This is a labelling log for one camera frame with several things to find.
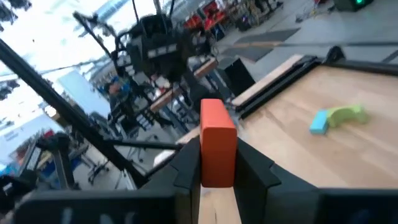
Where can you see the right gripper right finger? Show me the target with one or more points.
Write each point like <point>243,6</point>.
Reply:
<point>264,199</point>

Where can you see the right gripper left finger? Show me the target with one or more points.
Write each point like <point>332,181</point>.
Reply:
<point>183,199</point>

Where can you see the orange rectangular block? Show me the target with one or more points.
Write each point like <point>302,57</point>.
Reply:
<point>217,146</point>

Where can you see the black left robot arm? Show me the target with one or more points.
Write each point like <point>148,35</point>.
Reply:
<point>155,46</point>

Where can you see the small light blue block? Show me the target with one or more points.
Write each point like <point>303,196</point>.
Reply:
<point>318,123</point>

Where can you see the green arch block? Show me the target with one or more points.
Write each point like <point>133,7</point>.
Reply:
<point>345,112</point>

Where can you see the black computer tower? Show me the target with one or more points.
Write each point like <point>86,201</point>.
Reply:
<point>237,76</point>

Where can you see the wooden side plank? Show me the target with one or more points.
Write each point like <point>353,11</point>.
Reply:
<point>280,69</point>

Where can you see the wooden desk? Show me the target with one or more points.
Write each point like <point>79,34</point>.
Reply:
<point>203,69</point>

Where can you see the dark grey floor mat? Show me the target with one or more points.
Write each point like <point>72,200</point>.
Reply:
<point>248,53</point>
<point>270,35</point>

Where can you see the red tool shelves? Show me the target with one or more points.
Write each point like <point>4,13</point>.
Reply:
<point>211,15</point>

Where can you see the black computer green lights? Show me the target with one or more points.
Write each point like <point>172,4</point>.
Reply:
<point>348,4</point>

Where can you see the black diagonal frame brace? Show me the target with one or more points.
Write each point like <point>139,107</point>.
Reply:
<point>140,144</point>

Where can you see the black table edge frame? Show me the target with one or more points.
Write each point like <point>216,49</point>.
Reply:
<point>273,86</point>

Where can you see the black frame upright post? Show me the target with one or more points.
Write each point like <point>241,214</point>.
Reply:
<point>63,109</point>

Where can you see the black corner bracket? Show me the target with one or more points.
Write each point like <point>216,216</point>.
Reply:
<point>335,54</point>

